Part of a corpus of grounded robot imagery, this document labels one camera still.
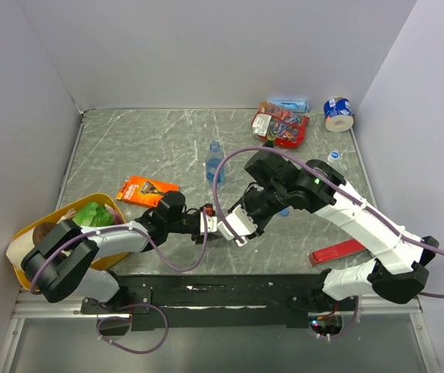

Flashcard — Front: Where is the blue label water bottle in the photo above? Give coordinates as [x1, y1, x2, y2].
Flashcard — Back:
[205, 141, 224, 184]

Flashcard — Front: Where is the blue white bottle cap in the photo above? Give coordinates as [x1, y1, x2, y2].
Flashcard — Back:
[328, 151, 341, 164]

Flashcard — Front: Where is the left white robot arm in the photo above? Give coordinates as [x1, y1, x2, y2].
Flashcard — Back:
[21, 191, 219, 312]

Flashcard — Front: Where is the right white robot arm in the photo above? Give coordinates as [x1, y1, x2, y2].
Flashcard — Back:
[241, 151, 434, 310]

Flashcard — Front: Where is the green glass bottle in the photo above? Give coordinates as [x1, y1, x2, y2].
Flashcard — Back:
[263, 133, 276, 148]

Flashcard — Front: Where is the orange razor box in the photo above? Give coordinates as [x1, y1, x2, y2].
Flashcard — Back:
[116, 176, 179, 207]

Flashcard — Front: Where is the red snack bag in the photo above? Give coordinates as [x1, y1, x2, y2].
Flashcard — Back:
[251, 101, 310, 149]

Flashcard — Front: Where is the yellow basket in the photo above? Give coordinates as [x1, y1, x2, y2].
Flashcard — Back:
[11, 193, 134, 291]

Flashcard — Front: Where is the red rectangular box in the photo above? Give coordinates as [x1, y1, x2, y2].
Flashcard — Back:
[308, 239, 365, 267]

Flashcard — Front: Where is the green lettuce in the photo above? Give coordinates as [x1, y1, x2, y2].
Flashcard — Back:
[72, 202, 115, 227]

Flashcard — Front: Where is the light blue box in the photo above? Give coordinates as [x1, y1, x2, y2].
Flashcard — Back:
[270, 99, 310, 114]

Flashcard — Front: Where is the brown white paper roll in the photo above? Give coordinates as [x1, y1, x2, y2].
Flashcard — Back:
[6, 222, 57, 270]

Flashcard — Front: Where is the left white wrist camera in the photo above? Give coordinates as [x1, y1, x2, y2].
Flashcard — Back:
[199, 204, 218, 235]

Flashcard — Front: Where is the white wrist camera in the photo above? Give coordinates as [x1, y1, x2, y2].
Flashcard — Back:
[217, 204, 257, 247]
[199, 204, 218, 235]

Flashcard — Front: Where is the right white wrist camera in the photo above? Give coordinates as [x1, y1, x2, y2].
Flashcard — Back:
[217, 204, 257, 247]

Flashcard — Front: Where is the black base frame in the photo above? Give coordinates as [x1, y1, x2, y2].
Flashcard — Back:
[81, 274, 356, 331]

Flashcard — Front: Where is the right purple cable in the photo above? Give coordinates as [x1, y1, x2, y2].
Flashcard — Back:
[212, 145, 444, 300]

